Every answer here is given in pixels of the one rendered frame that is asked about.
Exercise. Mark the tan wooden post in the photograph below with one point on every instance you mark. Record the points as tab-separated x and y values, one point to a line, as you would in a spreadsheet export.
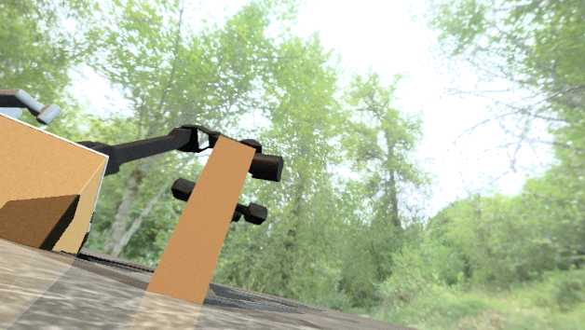
185	269

